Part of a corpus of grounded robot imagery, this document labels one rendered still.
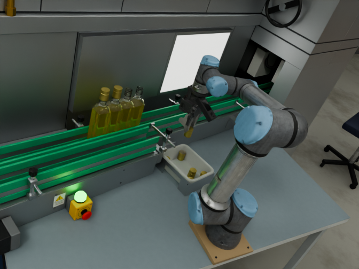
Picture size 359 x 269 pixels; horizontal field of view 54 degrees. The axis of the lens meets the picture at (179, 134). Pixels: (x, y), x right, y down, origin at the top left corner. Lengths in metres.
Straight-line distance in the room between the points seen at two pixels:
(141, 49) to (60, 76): 0.36
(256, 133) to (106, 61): 0.73
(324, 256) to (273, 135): 2.01
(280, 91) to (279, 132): 1.11
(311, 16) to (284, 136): 1.08
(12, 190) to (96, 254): 0.36
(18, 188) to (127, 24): 0.73
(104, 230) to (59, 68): 0.63
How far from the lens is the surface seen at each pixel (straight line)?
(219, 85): 1.36
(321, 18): 2.02
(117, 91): 1.41
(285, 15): 2.11
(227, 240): 1.46
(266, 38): 2.17
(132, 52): 1.55
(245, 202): 1.37
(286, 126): 1.07
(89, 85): 1.51
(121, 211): 1.49
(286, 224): 1.78
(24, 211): 1.35
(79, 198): 1.37
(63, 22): 1.32
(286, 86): 2.13
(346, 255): 3.12
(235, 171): 1.15
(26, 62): 1.36
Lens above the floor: 1.86
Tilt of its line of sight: 34 degrees down
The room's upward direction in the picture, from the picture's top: 20 degrees clockwise
